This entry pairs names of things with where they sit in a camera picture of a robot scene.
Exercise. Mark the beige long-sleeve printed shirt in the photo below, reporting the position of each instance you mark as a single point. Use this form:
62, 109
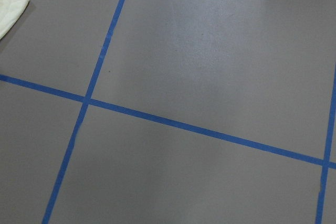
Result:
11, 11

